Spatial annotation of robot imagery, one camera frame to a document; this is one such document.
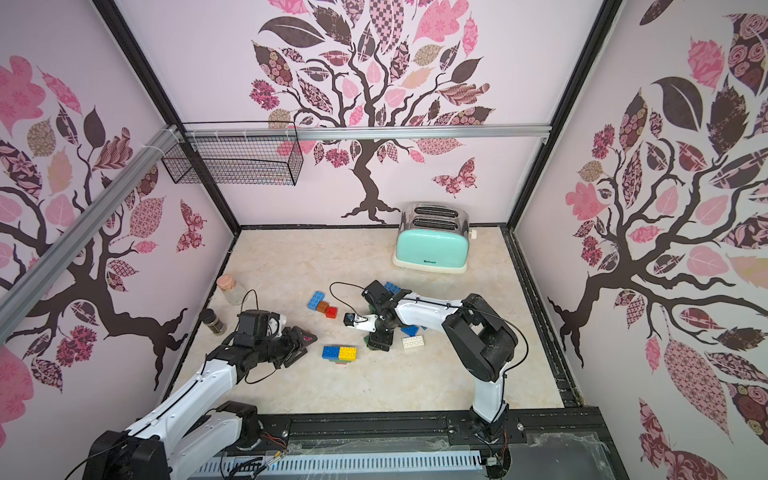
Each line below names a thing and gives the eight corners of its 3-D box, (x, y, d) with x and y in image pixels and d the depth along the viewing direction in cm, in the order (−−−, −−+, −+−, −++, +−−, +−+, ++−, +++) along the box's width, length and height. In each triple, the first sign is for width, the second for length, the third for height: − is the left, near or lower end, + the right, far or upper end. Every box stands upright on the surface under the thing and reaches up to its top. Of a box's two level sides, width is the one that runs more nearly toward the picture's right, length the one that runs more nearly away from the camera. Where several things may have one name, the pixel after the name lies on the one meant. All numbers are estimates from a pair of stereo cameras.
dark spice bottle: (213, 335, 93) (198, 321, 85) (218, 322, 95) (204, 308, 88) (224, 335, 93) (210, 321, 85) (229, 322, 95) (216, 308, 88)
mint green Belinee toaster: (393, 274, 108) (393, 241, 94) (393, 235, 121) (393, 201, 107) (466, 274, 108) (477, 241, 94) (458, 236, 121) (467, 201, 107)
